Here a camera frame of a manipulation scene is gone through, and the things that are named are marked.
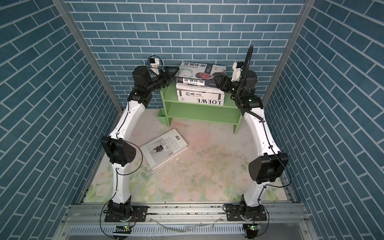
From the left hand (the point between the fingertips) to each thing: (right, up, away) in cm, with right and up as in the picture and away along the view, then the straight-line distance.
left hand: (178, 71), depth 75 cm
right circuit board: (+36, -78, -4) cm, 86 cm away
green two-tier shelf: (+32, -20, +27) cm, 46 cm away
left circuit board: (-26, -78, -3) cm, 82 cm away
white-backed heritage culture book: (+3, -10, +8) cm, 13 cm away
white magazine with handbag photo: (-12, -43, +18) cm, 48 cm away
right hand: (+19, -3, -2) cm, 19 cm away
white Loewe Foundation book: (+12, -13, +9) cm, 20 cm away
